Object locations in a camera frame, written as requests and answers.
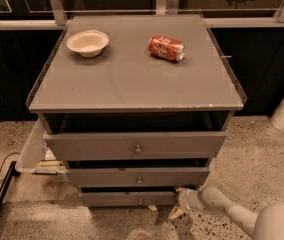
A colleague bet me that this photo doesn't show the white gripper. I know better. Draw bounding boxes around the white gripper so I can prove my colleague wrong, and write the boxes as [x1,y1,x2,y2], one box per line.
[168,187,202,220]

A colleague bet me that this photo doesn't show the grey bottom drawer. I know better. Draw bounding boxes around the grey bottom drawer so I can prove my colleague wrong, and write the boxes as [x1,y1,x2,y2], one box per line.
[80,187,176,207]

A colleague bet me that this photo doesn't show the grey drawer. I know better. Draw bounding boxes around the grey drawer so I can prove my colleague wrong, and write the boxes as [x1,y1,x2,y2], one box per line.
[80,187,176,207]
[44,131,226,161]
[67,167,209,187]

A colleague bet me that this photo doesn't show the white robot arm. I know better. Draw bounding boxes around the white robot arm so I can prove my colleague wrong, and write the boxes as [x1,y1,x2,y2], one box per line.
[169,187,284,240]

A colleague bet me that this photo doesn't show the grey middle drawer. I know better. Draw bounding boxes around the grey middle drawer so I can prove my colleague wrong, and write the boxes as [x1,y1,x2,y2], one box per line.
[67,167,209,187]

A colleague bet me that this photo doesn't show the grey drawer cabinet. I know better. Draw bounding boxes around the grey drawer cabinet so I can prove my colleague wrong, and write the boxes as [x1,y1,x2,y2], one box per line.
[27,15,246,196]

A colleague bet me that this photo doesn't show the grey top drawer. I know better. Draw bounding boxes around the grey top drawer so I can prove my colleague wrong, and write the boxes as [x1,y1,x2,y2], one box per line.
[44,131,226,161]

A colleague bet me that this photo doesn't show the clear plastic side bin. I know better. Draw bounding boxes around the clear plastic side bin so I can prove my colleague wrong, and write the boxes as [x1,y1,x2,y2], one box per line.
[15,120,68,182]

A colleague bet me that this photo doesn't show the red soda can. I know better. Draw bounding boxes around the red soda can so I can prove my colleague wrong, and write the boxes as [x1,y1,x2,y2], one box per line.
[148,36,184,62]

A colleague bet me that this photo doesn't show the white paper bowl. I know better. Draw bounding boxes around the white paper bowl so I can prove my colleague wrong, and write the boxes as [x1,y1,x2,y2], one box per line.
[67,30,109,58]

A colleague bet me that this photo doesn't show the metal window rail frame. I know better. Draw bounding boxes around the metal window rail frame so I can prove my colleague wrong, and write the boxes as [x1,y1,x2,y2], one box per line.
[0,0,284,30]

